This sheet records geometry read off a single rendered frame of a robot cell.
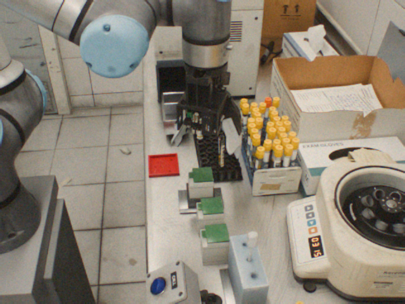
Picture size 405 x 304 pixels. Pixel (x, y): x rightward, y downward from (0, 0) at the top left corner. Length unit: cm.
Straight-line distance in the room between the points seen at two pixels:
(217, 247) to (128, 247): 121
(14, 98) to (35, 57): 180
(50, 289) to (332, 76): 84
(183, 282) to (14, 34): 207
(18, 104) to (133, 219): 132
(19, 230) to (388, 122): 79
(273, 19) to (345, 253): 99
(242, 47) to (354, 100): 32
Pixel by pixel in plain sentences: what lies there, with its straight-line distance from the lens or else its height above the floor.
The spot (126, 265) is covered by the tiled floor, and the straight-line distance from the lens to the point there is 189.
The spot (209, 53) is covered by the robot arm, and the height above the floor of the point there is 123.
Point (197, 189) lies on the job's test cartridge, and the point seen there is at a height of 93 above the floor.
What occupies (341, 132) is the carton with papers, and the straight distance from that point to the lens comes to 98.
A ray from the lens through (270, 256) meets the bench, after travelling 82.
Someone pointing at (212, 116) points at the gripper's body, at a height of 112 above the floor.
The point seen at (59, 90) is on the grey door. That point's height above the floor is 17.
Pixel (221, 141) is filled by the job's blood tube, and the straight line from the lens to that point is 89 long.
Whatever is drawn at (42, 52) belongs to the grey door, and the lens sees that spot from 258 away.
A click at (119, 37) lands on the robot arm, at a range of 50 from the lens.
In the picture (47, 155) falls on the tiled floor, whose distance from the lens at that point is 249.
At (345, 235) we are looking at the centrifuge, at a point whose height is 99.
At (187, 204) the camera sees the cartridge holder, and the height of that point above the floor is 89.
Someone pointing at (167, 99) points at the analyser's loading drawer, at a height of 93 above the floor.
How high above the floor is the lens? 153
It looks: 40 degrees down
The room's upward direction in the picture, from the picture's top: straight up
